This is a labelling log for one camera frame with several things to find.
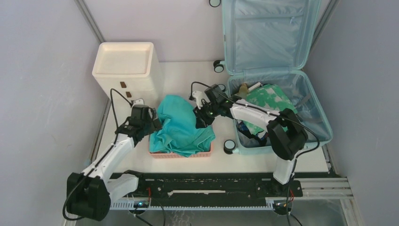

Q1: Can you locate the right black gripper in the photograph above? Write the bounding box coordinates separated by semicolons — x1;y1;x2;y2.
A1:
193;101;220;129

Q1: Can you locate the teal shirt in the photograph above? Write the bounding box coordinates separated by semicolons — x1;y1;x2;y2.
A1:
149;95;215;157

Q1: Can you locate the pink perforated plastic basket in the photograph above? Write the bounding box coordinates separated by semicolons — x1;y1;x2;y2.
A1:
149;142;214;160

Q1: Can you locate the light blue ribbed suitcase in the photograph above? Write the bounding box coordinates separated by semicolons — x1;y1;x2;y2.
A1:
209;0;333;150

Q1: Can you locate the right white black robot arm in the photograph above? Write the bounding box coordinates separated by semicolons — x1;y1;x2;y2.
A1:
189;84;308;196

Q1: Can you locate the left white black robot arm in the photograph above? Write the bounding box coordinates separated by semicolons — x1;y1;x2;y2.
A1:
62;100;162;221

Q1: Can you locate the beige plastic bottle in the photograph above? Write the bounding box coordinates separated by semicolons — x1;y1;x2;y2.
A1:
236;83;249;99

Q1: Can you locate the white three-drawer storage cabinet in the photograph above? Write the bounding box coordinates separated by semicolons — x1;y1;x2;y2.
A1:
92;42;165;107

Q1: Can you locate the white flat box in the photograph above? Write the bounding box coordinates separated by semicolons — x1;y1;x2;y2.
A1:
248;82;263;92

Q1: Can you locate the green white patterned garment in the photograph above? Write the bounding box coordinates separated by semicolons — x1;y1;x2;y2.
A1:
241;83;298;136

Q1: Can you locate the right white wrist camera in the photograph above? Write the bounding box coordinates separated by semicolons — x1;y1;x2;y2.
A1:
191;90;204;109

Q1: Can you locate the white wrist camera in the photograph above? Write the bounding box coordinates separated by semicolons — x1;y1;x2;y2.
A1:
131;98;147;108
191;90;204;109

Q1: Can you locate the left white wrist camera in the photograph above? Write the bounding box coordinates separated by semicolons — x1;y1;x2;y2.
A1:
131;98;147;108

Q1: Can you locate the black mounting rail base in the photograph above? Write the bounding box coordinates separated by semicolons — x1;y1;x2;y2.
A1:
126;170;303;205

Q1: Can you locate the left black camera cable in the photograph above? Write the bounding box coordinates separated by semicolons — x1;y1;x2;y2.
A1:
62;88;135;221

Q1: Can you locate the white slotted cable duct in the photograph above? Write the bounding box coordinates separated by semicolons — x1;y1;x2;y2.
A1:
110;199;275;210

